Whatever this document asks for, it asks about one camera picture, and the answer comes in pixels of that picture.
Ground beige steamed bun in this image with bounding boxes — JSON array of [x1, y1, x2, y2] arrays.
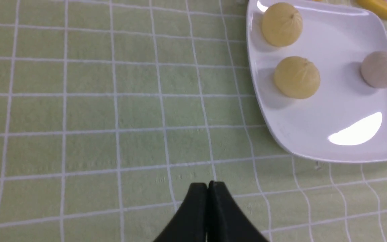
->
[[360, 51, 387, 89]]

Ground green checked tablecloth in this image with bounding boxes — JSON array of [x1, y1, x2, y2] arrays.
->
[[0, 0, 387, 242]]

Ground yellow steamed bun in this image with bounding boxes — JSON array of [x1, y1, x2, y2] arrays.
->
[[261, 2, 303, 47], [273, 56, 321, 99]]

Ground yellow steamed bun front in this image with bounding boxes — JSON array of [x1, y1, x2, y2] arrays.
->
[[273, 56, 321, 99]]

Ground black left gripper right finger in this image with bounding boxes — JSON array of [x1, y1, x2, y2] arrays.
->
[[208, 181, 268, 242]]

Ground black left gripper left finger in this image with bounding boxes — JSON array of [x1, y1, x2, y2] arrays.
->
[[154, 183, 208, 242]]

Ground yellow steamed bun back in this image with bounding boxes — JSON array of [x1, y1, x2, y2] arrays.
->
[[261, 2, 303, 47]]

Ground white square plate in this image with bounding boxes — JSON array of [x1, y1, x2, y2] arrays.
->
[[246, 0, 387, 163]]

